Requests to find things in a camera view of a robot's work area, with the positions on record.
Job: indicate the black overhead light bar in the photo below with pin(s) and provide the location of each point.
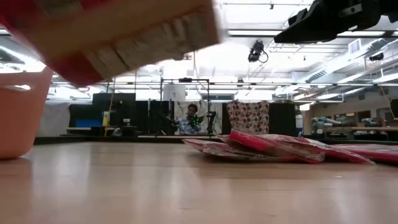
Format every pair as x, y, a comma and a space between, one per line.
248, 36

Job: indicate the white board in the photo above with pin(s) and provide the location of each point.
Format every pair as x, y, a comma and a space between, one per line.
174, 92

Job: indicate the patterned hanging cloth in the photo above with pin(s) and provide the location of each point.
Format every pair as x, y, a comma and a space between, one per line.
248, 116

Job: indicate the black ceiling camera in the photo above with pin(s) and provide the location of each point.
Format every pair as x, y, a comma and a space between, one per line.
256, 51

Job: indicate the wooden storage shelf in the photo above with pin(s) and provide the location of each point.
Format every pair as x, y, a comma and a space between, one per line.
351, 123

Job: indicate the black background robot arm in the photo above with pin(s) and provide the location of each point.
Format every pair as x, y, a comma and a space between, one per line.
212, 119

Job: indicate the person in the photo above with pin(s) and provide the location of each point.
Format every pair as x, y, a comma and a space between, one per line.
189, 123

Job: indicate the red popcorn bag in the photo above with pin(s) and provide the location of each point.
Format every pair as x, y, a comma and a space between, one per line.
345, 154
373, 152
217, 149
264, 144
109, 31

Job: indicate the peach plastic basket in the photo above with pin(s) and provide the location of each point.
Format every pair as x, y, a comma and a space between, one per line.
21, 121

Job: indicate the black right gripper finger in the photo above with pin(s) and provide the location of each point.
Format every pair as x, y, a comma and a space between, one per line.
311, 31
300, 15

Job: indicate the blue box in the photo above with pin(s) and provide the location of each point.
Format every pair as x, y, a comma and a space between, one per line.
88, 123

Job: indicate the black cabinet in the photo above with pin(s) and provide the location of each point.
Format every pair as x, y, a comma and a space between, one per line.
282, 118

